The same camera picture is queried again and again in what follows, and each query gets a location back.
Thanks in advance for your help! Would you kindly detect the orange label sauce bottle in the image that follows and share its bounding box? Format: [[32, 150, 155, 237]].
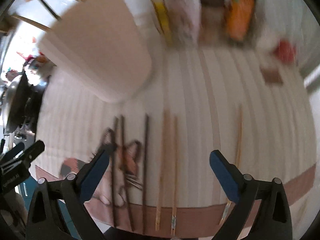
[[224, 0, 256, 43]]

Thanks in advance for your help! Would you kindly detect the dark chopstick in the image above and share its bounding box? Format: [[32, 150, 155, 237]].
[[111, 117, 118, 228], [142, 114, 149, 235], [120, 115, 135, 232]]

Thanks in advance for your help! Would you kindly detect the brown lid spice jar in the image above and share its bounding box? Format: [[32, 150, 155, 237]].
[[199, 0, 225, 45]]

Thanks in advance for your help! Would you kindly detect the clear plastic organizer tray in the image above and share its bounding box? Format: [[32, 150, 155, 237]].
[[169, 0, 255, 46]]

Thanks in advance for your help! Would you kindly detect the light bamboo chopstick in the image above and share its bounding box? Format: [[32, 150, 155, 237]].
[[155, 108, 170, 231], [171, 116, 178, 237], [219, 104, 243, 225]]

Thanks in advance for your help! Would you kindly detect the brown label patch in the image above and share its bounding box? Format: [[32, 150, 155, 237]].
[[260, 68, 283, 85]]

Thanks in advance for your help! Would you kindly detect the white printed seasoning packet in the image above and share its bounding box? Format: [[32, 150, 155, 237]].
[[167, 0, 201, 46]]

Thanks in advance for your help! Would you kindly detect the yellow seasoning box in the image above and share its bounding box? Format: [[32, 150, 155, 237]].
[[150, 0, 172, 46]]

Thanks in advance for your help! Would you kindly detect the beige utensil holder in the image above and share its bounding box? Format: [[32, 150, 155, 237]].
[[39, 0, 152, 103]]

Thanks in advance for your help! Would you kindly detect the red tomato in bag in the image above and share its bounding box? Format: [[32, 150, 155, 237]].
[[273, 40, 296, 64]]

